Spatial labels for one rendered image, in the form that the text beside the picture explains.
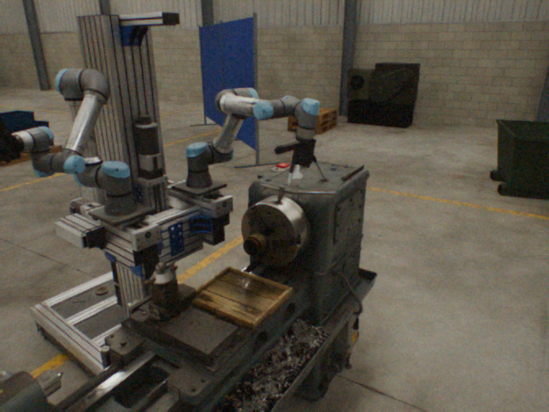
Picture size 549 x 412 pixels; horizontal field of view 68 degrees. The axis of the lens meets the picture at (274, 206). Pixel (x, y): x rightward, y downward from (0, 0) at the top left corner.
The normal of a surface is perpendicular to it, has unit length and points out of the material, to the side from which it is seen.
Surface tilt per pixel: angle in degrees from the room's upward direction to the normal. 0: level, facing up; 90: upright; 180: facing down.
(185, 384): 0
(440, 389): 0
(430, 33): 90
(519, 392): 0
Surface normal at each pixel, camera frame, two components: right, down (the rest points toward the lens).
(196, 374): 0.00, -0.93
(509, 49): -0.51, 0.32
